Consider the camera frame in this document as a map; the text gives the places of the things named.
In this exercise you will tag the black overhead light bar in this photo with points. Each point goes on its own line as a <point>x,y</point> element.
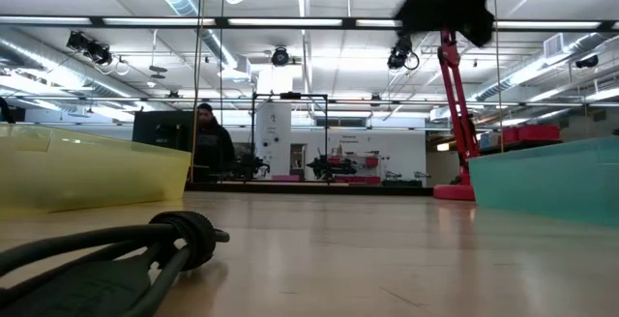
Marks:
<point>221,22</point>

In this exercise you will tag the person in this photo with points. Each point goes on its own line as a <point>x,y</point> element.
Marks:
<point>213,148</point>

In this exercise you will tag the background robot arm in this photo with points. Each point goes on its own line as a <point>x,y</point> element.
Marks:
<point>251,166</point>
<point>321,166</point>

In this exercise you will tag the black hanging camera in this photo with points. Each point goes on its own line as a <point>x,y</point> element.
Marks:
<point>399,56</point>
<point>99,52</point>
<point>280,57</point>

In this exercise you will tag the red desk lamp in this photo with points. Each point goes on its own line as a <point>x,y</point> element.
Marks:
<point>454,192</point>

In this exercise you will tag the yellow translucent plastic bin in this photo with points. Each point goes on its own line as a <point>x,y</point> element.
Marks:
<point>97,177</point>

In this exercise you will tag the white pillar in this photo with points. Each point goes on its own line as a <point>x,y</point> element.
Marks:
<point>273,133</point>

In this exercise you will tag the black aluminium table frame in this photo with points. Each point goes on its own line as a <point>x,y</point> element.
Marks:
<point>309,189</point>

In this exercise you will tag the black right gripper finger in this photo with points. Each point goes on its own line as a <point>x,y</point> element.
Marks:
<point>479,32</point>

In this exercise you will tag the red storage bins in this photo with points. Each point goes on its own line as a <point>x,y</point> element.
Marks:
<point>532,133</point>

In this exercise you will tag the teal translucent plastic bin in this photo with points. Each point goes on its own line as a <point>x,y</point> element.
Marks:
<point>546,186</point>

